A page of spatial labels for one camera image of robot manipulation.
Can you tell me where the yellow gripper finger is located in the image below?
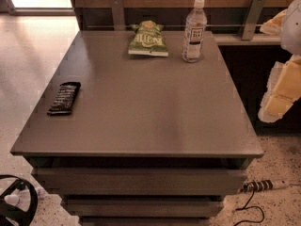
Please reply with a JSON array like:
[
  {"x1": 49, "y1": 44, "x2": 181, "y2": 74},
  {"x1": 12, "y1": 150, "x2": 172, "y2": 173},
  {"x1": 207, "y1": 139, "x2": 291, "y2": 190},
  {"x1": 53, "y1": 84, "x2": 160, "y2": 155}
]
[
  {"x1": 260, "y1": 9, "x2": 287, "y2": 35},
  {"x1": 258, "y1": 55, "x2": 301, "y2": 122}
]

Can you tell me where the clear plastic water bottle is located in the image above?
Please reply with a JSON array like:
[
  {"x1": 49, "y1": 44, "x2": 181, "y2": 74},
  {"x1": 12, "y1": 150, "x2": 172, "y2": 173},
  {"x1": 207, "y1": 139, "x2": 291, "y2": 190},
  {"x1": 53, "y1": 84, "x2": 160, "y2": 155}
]
[{"x1": 182, "y1": 0, "x2": 207, "y2": 63}]

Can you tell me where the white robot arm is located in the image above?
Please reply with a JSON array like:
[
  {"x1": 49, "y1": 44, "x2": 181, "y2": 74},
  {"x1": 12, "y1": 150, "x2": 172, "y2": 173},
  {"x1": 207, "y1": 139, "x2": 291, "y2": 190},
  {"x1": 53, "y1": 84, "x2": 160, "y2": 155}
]
[{"x1": 258, "y1": 0, "x2": 301, "y2": 122}]

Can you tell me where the striped power strip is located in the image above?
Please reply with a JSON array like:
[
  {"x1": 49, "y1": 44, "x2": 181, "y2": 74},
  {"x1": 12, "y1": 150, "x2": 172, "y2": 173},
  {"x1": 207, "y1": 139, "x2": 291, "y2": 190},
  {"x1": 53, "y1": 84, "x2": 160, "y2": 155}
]
[{"x1": 239, "y1": 180, "x2": 290, "y2": 192}]

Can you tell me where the green chip bag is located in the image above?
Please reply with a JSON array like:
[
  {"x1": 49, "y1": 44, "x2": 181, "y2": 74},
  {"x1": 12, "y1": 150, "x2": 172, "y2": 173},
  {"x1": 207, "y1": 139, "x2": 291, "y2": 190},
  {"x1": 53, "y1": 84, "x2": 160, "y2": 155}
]
[{"x1": 128, "y1": 21, "x2": 168, "y2": 57}]

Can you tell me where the grey drawer cabinet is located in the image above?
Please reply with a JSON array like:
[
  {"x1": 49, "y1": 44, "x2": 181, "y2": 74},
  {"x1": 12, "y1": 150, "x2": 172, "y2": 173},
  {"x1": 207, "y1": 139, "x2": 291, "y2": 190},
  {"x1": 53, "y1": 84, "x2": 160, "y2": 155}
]
[{"x1": 12, "y1": 31, "x2": 263, "y2": 226}]

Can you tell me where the right metal bracket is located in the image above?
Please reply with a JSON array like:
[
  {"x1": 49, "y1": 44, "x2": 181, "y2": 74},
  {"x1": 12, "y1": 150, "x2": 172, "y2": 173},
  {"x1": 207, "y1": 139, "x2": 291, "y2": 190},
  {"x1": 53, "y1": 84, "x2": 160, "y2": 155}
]
[{"x1": 241, "y1": 0, "x2": 266, "y2": 40}]

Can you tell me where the metal bracket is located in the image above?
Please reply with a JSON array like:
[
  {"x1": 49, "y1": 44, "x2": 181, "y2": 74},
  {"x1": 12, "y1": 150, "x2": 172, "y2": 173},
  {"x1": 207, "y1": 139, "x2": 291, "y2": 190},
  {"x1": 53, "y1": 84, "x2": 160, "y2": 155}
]
[
  {"x1": 110, "y1": 0, "x2": 126, "y2": 31},
  {"x1": 241, "y1": 0, "x2": 266, "y2": 40}
]

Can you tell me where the black power cable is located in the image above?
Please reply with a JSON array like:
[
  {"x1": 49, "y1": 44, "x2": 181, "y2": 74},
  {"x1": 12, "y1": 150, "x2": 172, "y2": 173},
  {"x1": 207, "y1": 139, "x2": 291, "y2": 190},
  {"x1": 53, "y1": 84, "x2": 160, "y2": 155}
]
[{"x1": 233, "y1": 188, "x2": 266, "y2": 226}]

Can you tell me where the left metal bracket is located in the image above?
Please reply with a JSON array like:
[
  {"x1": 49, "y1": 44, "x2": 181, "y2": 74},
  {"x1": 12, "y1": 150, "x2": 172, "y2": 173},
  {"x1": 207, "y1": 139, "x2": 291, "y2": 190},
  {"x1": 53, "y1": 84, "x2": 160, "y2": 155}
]
[{"x1": 110, "y1": 0, "x2": 126, "y2": 31}]

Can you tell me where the metal rail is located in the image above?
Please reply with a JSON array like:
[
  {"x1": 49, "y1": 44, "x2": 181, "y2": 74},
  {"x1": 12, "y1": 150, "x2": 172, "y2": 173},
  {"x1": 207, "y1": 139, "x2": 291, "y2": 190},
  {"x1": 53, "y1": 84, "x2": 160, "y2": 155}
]
[{"x1": 86, "y1": 24, "x2": 262, "y2": 30}]

